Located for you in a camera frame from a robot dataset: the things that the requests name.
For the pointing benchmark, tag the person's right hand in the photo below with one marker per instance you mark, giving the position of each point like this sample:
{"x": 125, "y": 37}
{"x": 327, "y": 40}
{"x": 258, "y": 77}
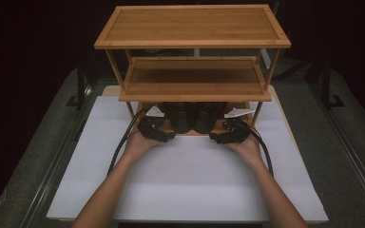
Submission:
{"x": 250, "y": 150}

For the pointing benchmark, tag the black metal stand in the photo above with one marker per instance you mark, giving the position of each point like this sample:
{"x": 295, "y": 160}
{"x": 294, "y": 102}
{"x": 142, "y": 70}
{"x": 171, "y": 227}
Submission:
{"x": 80, "y": 85}
{"x": 327, "y": 85}

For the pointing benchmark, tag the white table cover sheet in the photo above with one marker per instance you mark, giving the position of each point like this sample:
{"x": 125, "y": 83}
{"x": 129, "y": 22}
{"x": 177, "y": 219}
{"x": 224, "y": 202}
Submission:
{"x": 190, "y": 177}

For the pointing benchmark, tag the person's left hand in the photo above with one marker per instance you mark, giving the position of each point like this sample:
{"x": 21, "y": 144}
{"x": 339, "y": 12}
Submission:
{"x": 139, "y": 145}

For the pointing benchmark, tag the grey metal rail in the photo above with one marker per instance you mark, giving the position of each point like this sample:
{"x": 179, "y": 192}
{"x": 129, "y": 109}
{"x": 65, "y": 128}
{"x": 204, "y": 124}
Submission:
{"x": 53, "y": 167}
{"x": 351, "y": 152}

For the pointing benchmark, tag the wooden three-tier shoe rack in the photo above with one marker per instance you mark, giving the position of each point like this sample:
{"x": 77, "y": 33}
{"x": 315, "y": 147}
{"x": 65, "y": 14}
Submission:
{"x": 193, "y": 27}

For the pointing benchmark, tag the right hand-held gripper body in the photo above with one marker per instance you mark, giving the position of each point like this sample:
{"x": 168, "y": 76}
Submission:
{"x": 237, "y": 134}

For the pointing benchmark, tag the black leather shoe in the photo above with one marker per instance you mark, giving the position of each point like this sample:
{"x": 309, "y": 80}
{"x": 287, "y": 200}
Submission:
{"x": 206, "y": 118}
{"x": 180, "y": 118}

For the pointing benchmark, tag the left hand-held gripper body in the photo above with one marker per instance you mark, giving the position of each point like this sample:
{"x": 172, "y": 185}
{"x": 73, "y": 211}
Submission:
{"x": 150, "y": 129}

